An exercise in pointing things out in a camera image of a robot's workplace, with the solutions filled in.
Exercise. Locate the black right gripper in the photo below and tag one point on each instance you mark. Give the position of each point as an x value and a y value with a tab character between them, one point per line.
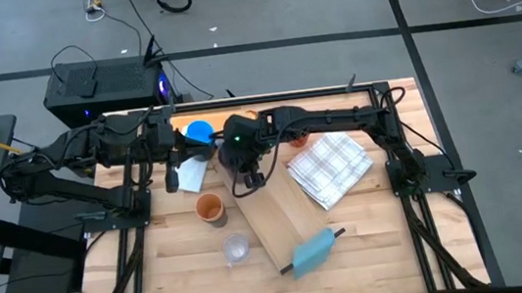
243	161

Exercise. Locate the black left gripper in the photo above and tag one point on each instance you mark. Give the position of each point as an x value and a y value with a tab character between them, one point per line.
168	147

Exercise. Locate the blue plastic mug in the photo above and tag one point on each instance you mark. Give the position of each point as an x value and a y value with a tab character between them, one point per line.
199	131

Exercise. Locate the orange translucent tumbler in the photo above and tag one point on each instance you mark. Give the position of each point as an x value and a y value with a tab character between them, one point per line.
299	141

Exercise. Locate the peach plastic cup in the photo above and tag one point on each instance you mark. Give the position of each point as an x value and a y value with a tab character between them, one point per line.
209	211

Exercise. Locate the clear plastic mug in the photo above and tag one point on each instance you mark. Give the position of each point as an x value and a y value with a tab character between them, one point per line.
236	249

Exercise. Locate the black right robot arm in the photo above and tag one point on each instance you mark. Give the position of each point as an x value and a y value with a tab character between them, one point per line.
336	117

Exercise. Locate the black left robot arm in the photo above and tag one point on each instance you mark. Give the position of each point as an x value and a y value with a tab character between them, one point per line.
69	146

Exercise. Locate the white plaid cloth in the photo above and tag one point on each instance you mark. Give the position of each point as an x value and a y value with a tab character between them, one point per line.
330	170

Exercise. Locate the black computer tower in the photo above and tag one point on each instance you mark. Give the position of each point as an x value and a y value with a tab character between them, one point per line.
111	84

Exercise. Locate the black wifi antenna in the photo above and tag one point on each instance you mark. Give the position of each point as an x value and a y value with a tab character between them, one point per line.
150	50

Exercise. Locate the teal cloth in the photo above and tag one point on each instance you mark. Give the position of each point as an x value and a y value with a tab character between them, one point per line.
312	254

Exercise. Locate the small black device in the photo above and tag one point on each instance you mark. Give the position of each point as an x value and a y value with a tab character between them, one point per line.
89	88

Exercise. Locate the black cart base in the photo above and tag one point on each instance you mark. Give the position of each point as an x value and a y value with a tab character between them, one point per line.
34	271

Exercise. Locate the wooden shelf with black frame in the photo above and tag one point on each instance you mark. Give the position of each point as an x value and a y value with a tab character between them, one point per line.
278	208

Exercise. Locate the black table rail frame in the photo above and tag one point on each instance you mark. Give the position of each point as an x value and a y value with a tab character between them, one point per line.
314	94

